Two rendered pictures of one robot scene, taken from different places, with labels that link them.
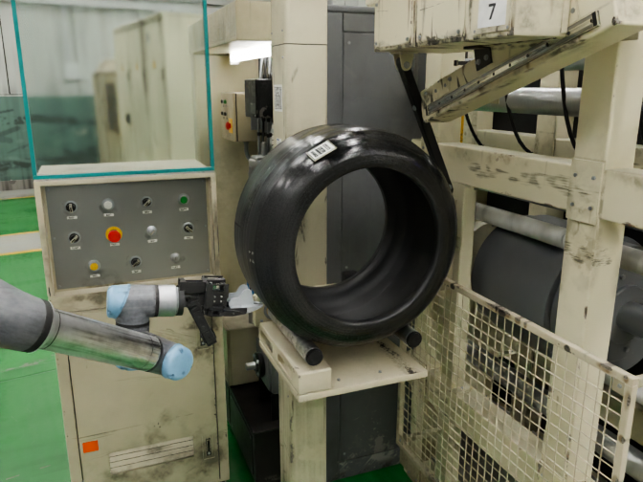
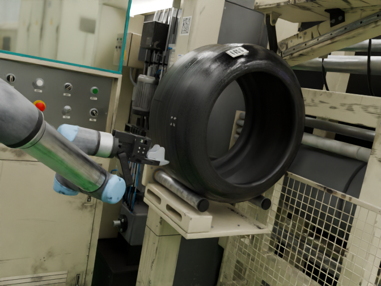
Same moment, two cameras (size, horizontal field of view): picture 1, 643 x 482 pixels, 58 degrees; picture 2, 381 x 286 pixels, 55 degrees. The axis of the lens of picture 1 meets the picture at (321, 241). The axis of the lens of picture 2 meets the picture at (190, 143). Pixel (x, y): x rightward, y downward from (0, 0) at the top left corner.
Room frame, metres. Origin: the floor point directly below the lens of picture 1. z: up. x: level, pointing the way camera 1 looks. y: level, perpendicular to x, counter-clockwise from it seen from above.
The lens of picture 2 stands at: (0.19, 0.31, 1.27)
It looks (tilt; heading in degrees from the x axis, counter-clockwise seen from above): 9 degrees down; 349
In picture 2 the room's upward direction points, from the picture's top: 10 degrees clockwise
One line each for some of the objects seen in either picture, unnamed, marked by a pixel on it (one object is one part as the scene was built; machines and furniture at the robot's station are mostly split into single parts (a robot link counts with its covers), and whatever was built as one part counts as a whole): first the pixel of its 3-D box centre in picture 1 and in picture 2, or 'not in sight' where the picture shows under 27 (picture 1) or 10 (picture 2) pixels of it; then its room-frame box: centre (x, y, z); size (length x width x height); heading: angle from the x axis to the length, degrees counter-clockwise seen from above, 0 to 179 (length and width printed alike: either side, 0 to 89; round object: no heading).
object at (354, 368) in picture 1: (338, 356); (204, 213); (1.53, -0.05, 0.80); 0.37 x 0.36 x 0.02; 112
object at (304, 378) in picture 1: (292, 352); (174, 205); (1.48, 0.08, 0.84); 0.36 x 0.09 x 0.06; 22
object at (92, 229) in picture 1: (138, 338); (36, 192); (2.02, 0.68, 0.63); 0.56 x 0.41 x 1.27; 112
